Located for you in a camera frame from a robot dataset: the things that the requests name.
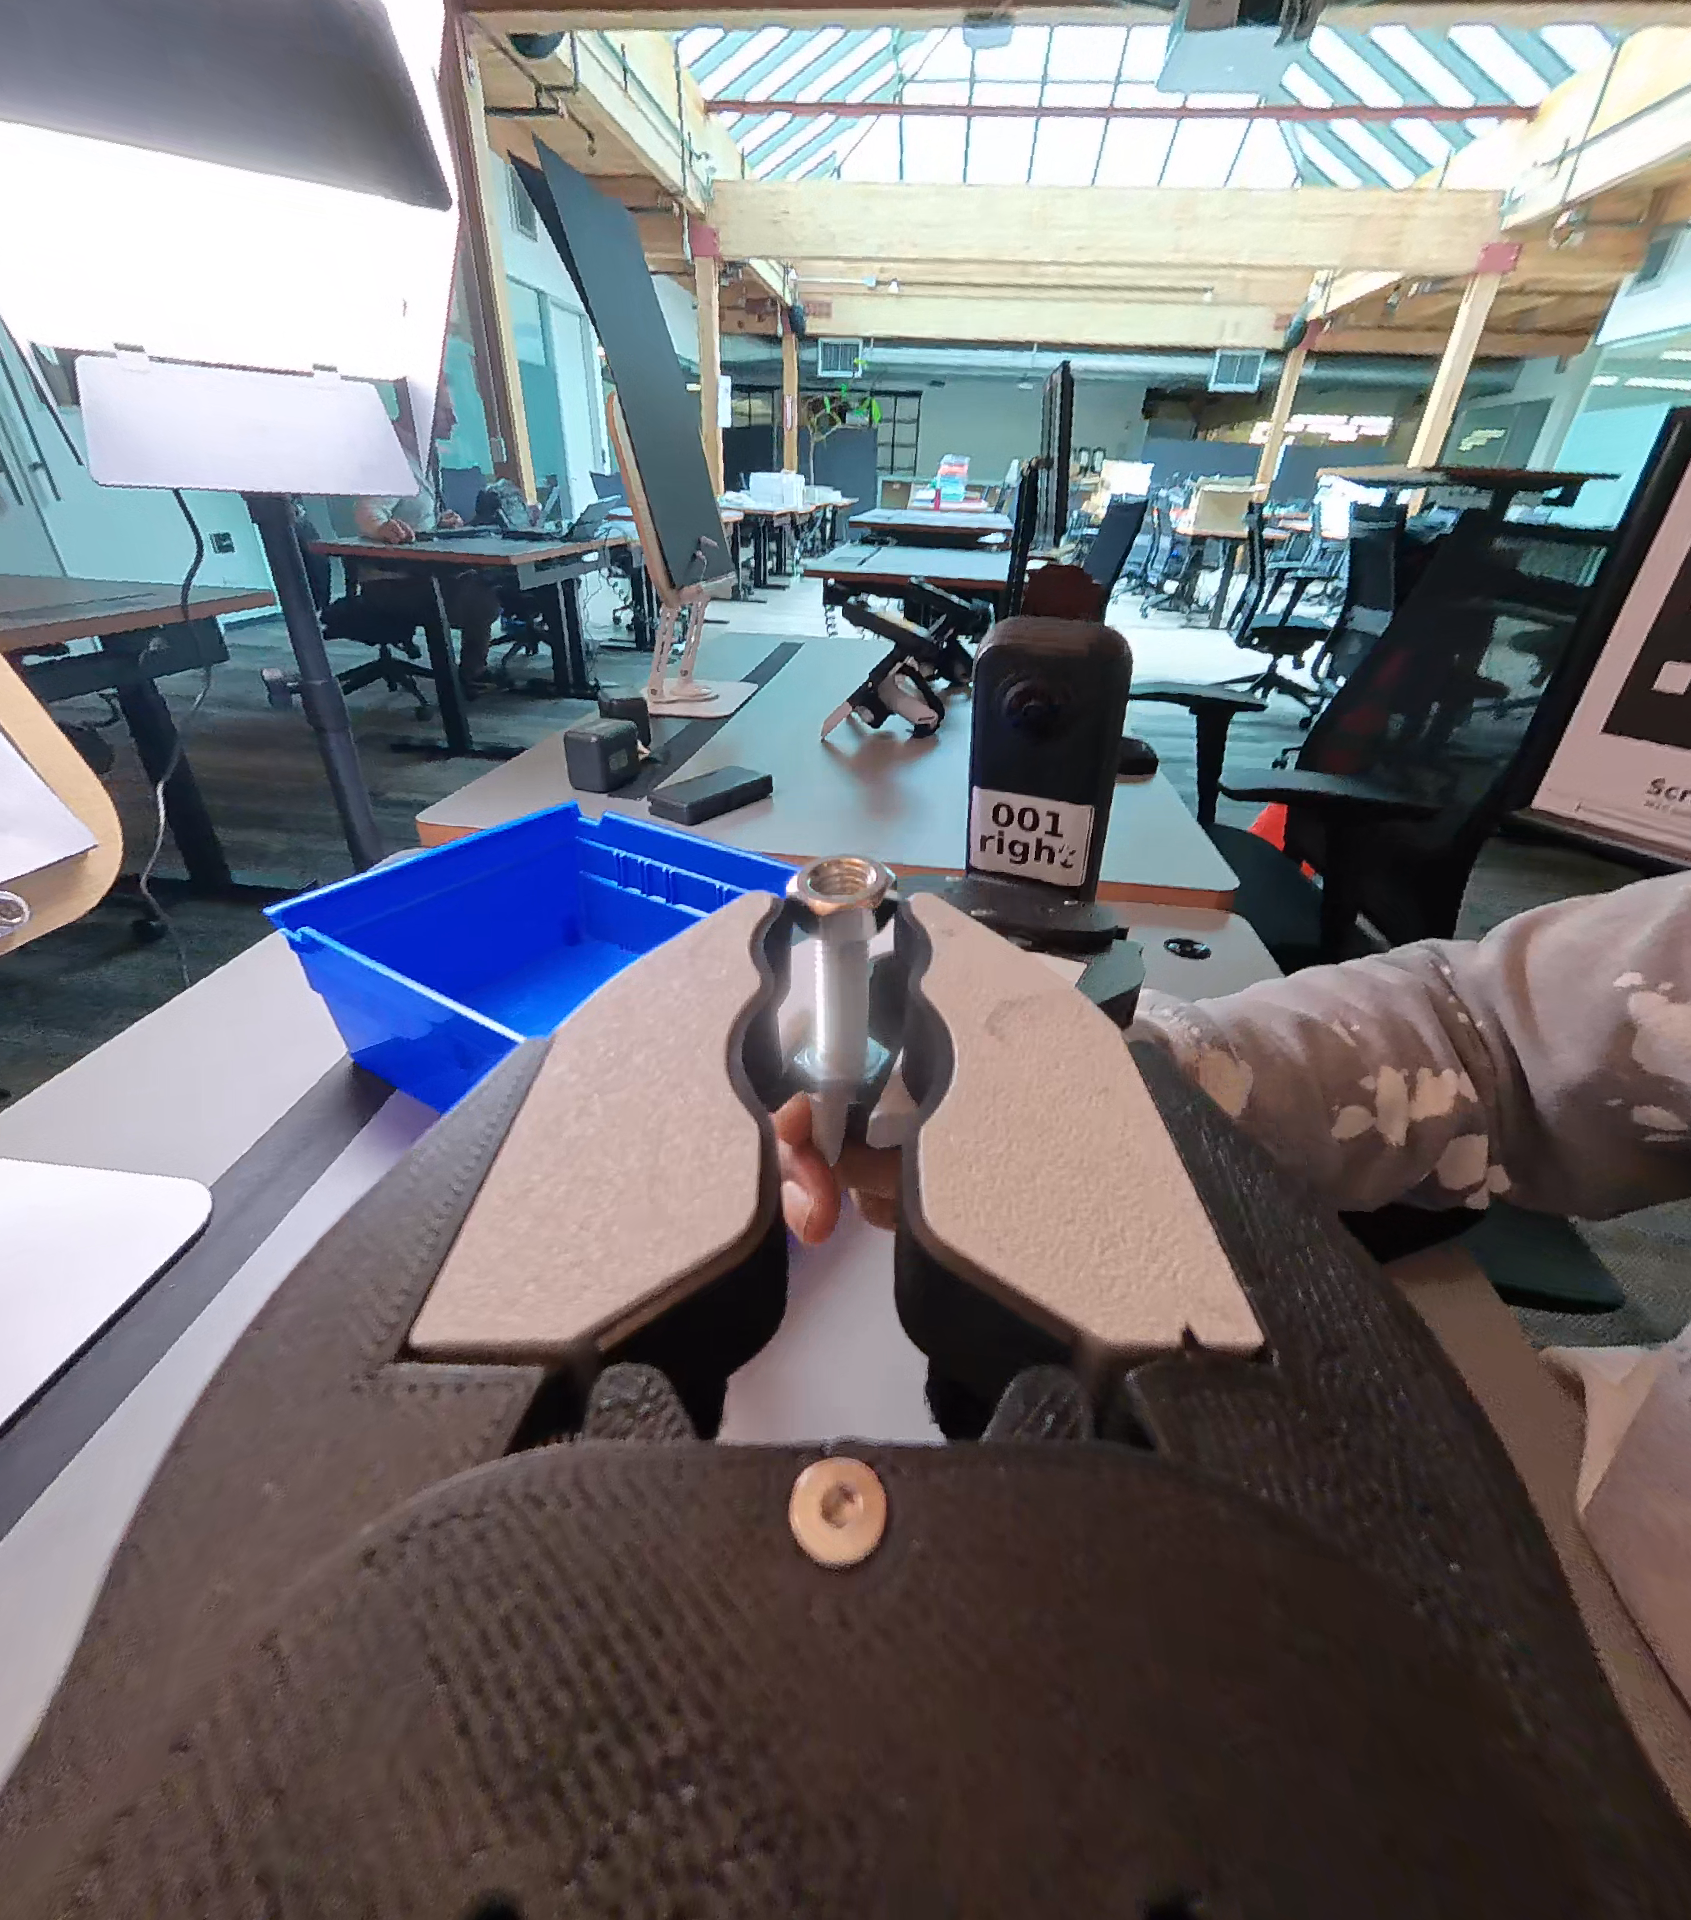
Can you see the studio light panel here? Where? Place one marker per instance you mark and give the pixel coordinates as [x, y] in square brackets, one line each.
[186, 272]

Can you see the wooden document board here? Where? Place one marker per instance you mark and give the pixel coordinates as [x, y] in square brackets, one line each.
[30, 722]

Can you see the black tilted panel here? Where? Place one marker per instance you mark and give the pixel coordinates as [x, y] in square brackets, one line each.
[635, 374]

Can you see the green potted plant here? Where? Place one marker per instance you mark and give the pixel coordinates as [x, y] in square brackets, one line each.
[838, 413]

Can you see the grey neighbouring desk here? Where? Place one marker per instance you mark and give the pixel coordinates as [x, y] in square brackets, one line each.
[815, 810]

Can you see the person's right hand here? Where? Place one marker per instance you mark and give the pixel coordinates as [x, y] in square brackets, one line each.
[810, 1191]

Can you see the framed checkered marker sign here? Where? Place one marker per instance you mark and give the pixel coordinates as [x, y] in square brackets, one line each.
[1684, 645]

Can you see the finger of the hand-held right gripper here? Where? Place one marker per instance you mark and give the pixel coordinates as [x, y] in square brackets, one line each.
[899, 1117]
[833, 1123]

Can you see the person's right forearm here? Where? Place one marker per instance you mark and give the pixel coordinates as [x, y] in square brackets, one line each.
[1461, 1019]

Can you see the black mesh office chair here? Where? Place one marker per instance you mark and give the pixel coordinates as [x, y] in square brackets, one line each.
[1446, 676]

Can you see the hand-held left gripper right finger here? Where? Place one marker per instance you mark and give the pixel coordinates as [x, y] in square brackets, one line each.
[1068, 1170]

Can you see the wooden-top office desk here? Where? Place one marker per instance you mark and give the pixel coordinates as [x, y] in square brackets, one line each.
[112, 606]
[485, 553]

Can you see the idle black gripper tool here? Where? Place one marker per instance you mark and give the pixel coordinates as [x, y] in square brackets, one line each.
[917, 660]

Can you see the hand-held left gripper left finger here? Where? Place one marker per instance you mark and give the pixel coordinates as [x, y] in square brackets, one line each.
[603, 1157]

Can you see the black cube adapter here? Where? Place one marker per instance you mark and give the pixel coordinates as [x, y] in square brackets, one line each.
[603, 752]

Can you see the row of black office chairs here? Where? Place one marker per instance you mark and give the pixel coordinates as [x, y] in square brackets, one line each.
[1236, 553]

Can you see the black light stand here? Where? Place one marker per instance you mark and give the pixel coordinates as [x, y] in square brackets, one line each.
[310, 676]

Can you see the silver hex nut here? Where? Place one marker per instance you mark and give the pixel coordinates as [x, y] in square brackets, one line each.
[844, 1063]

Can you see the ceiling projector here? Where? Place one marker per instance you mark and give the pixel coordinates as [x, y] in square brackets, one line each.
[1236, 50]

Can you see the silver hex bolt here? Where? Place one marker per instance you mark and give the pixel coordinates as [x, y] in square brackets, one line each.
[839, 973]

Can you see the wooden board stand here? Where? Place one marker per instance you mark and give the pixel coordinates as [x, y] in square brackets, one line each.
[691, 660]

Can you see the blue plastic bin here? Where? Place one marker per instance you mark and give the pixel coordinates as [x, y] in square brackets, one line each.
[485, 960]

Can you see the thin black monitor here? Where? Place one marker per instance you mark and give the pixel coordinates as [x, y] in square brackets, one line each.
[1053, 478]

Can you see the brown chair back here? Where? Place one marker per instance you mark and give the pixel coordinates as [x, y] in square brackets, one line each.
[1053, 595]

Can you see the black flat box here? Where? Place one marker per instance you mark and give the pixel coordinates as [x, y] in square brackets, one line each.
[707, 793]

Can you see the orange object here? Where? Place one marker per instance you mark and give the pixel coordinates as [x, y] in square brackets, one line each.
[1275, 842]

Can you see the white document stand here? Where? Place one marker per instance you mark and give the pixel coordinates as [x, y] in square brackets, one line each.
[32, 1275]

